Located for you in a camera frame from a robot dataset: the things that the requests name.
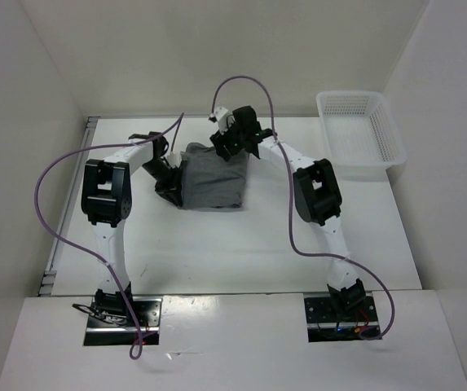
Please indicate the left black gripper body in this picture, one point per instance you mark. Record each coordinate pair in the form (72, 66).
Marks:
(165, 177)

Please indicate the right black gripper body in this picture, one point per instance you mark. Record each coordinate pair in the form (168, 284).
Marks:
(232, 140)

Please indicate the grey shorts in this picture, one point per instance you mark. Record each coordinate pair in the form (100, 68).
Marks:
(209, 181)

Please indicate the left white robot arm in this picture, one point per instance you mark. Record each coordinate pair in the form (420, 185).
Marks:
(107, 203)

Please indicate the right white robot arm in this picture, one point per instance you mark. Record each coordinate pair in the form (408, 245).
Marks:
(316, 196)

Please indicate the white plastic basket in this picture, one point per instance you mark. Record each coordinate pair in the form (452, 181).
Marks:
(359, 130)

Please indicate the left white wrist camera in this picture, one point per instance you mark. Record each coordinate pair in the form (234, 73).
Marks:
(174, 159)

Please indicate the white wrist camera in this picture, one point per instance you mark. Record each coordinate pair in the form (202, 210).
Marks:
(222, 117)
(174, 159)

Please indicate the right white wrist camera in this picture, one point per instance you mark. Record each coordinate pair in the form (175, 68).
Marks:
(222, 117)

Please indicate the aluminium table edge rail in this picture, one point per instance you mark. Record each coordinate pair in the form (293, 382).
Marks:
(52, 266)

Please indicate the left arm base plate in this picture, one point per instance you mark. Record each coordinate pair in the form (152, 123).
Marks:
(104, 328)

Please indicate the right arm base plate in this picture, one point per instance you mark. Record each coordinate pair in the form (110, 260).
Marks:
(323, 324)

